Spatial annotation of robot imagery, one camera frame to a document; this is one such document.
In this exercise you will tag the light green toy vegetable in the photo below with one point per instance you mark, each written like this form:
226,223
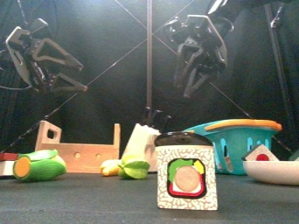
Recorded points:
133,171

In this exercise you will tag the wooden crate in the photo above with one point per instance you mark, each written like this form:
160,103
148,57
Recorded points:
77,163

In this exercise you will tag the yellow toy banana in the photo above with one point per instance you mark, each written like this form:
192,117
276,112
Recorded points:
109,168

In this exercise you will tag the red and white nigiri sushi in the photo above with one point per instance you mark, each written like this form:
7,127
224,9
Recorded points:
7,157

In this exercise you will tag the white knife block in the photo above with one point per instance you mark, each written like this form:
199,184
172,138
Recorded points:
137,140

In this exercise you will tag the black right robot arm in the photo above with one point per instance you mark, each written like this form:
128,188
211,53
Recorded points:
223,26

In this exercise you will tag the white patterned sushi roll piece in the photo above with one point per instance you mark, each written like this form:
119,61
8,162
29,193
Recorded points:
163,175

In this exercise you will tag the white bowl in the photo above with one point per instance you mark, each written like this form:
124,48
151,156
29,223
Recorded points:
272,172

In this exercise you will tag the dark metal frame pole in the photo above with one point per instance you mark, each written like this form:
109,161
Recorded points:
148,73
278,73

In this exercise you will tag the white sushi piece red centre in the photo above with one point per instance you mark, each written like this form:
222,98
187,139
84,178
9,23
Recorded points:
259,154

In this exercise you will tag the teal basket with orange rim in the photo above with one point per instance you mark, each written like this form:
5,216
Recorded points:
238,140

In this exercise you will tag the black round pot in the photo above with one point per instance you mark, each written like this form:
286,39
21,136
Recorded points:
183,139

